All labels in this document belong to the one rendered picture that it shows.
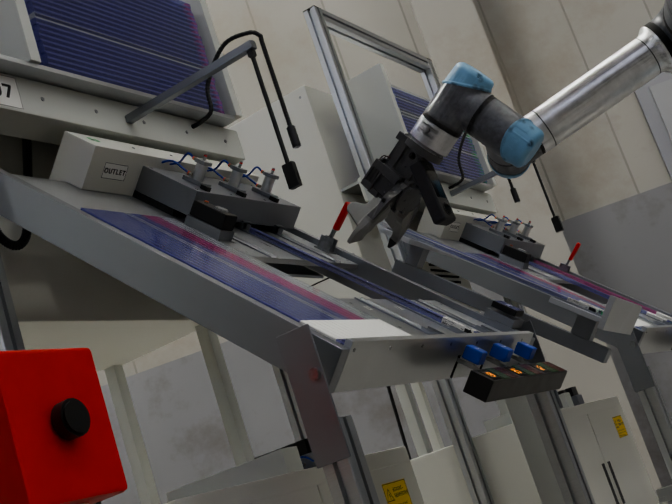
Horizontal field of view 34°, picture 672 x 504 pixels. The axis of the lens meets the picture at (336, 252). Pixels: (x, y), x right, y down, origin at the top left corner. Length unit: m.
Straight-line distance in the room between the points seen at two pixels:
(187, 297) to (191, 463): 4.37
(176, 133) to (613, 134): 3.90
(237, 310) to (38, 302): 0.59
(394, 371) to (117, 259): 0.43
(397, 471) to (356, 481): 0.73
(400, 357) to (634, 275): 4.20
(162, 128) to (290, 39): 4.03
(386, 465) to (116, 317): 0.57
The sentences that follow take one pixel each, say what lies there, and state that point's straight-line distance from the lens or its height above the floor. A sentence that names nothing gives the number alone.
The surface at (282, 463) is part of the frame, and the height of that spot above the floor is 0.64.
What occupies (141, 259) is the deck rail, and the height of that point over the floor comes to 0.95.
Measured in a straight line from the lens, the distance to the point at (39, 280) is 1.98.
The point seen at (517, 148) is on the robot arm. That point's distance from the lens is 1.80.
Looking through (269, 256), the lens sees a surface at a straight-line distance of 1.87.
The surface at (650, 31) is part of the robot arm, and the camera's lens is 1.99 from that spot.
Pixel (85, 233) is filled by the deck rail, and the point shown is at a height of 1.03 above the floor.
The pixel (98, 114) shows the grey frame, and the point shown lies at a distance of 2.03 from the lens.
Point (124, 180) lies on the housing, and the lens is 1.97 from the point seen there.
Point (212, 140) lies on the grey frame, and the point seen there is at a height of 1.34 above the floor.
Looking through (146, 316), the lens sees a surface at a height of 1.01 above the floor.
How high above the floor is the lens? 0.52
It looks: 13 degrees up
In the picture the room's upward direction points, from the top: 19 degrees counter-clockwise
